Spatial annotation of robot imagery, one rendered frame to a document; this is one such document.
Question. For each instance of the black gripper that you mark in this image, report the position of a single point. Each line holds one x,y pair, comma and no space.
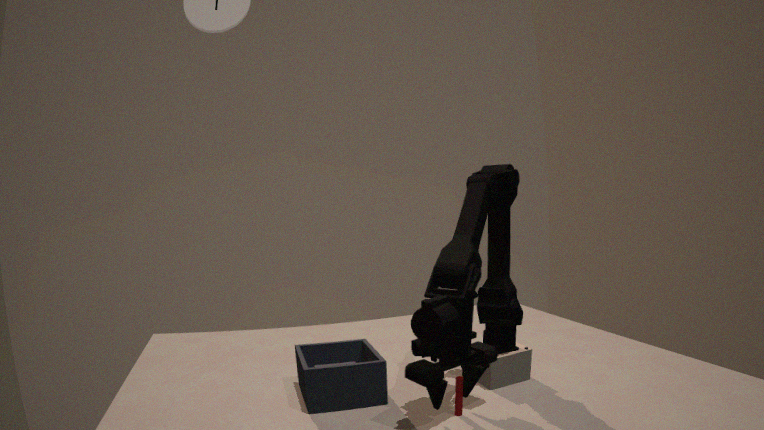
455,349

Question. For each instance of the dark red peg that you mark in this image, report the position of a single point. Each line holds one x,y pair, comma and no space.
459,395

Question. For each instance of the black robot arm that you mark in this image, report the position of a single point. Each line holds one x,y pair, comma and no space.
490,191

